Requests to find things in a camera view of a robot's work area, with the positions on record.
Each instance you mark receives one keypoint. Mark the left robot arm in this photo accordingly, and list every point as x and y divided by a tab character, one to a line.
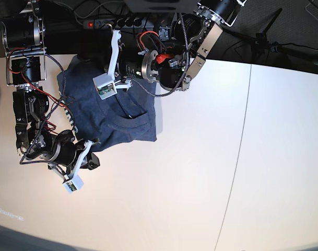
173	62

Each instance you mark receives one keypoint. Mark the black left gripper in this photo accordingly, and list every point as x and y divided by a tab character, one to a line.
140	66

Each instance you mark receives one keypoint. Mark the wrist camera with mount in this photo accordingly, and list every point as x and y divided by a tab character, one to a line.
107	84
71	179

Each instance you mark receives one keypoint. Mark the aluminium frame post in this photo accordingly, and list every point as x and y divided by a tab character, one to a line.
164	33

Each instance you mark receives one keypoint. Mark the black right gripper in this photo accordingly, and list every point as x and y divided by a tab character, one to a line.
66	153

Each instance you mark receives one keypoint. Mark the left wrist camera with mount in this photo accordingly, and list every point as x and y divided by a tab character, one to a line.
107	84

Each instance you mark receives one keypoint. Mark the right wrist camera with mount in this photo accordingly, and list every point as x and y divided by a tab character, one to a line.
71	179

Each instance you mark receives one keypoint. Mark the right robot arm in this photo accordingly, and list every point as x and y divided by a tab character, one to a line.
25	50

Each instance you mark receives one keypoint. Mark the blue grey T-shirt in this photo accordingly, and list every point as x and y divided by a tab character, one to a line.
121	118

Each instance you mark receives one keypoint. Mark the white power strip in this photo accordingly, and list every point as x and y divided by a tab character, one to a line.
118	22

